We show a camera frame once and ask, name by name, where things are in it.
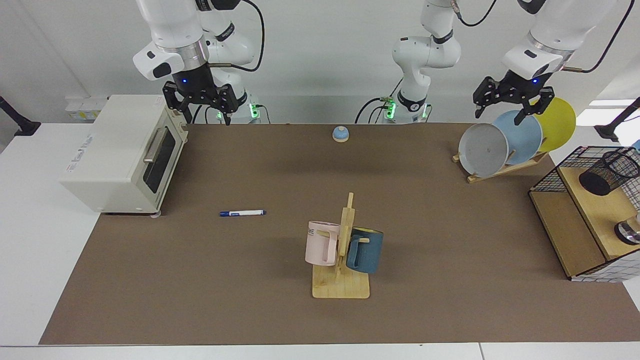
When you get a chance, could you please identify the light blue plate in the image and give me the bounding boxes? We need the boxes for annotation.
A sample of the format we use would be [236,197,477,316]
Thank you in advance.
[492,110,544,166]

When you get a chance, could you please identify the wire basket with wooden floor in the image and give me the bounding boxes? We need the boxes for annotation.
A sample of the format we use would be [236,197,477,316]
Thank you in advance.
[528,145,640,283]

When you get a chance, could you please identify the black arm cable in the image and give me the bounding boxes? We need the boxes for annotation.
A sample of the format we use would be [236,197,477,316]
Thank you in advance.
[207,0,266,74]
[452,0,636,74]

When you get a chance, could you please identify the wooden cup stand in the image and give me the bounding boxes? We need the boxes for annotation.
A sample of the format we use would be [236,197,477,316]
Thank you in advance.
[312,192,371,300]

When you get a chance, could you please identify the grey plate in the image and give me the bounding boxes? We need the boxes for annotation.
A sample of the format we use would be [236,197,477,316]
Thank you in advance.
[458,123,510,178]

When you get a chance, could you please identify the wooden plate rack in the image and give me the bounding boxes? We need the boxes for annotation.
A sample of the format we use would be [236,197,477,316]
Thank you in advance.
[452,151,549,184]

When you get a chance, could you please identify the black base cables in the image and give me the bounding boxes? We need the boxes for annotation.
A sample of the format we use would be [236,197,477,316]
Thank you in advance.
[355,77,403,124]
[191,102,272,125]

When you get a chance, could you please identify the white power strip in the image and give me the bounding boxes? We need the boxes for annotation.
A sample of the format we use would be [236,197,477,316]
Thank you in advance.
[65,96,108,121]

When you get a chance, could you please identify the black mesh pen holder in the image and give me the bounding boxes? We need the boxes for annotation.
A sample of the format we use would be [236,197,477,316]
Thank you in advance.
[579,148,640,197]

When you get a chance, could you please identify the pink mug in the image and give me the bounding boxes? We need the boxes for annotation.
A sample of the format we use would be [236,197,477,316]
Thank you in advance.
[305,220,342,267]

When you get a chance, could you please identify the brown table cloth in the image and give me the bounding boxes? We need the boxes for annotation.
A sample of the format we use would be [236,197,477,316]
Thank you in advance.
[39,122,640,346]

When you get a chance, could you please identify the teal mug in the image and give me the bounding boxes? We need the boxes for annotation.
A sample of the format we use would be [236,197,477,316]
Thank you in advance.
[345,227,385,274]

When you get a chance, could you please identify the yellow plate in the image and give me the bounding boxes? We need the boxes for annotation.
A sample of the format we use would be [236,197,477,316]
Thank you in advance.
[530,96,577,153]

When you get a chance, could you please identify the silver round lid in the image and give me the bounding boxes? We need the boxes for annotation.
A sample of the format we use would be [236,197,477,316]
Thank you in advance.
[615,215,640,246]

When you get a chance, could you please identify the pale toaster oven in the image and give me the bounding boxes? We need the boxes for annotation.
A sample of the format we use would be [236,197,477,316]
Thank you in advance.
[59,94,190,217]

